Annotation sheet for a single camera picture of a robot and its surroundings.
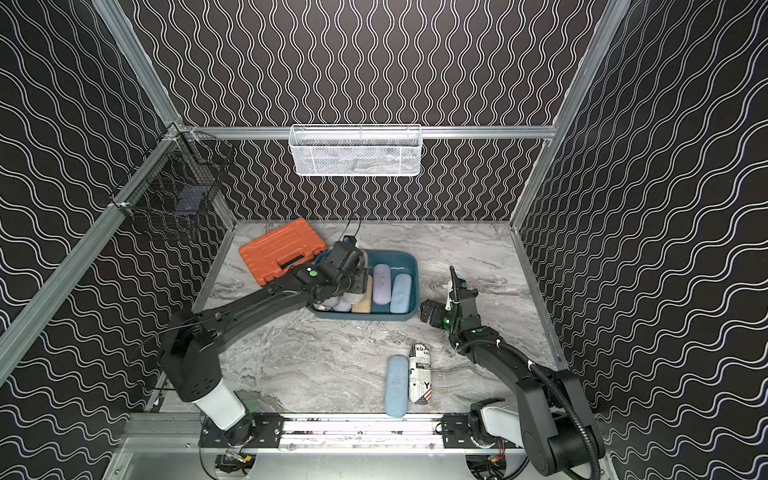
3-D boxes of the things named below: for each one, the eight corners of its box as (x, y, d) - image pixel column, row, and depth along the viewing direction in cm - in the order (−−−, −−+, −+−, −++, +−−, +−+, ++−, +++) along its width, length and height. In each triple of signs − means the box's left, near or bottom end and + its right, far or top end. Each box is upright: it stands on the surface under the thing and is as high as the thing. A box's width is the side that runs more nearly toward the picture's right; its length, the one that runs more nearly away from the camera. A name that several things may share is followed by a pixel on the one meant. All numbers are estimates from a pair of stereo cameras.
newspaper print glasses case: (409, 403, 81) (410, 399, 78) (407, 348, 90) (408, 343, 88) (433, 403, 81) (434, 399, 78) (428, 348, 90) (429, 343, 88)
